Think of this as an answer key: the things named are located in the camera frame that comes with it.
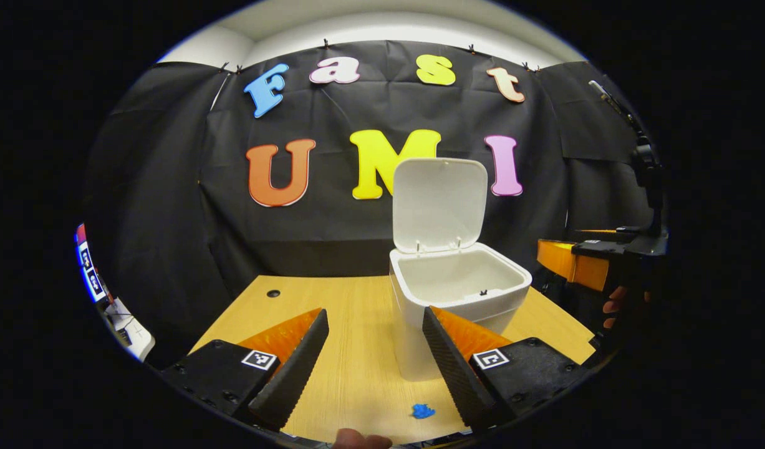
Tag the blue paper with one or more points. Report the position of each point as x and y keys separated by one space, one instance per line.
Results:
x=423 y=411

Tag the thin black rod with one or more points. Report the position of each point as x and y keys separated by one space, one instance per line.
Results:
x=613 y=103

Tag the white desktop garbage bin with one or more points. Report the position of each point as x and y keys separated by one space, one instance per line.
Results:
x=441 y=206

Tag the wooden desktop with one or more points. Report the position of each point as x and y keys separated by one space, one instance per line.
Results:
x=345 y=349

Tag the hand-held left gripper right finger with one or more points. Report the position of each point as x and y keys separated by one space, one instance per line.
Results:
x=457 y=374

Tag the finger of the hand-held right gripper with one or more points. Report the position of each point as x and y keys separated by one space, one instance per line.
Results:
x=563 y=259
x=625 y=232

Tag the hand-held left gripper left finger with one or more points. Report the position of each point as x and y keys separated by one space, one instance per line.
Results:
x=292 y=374

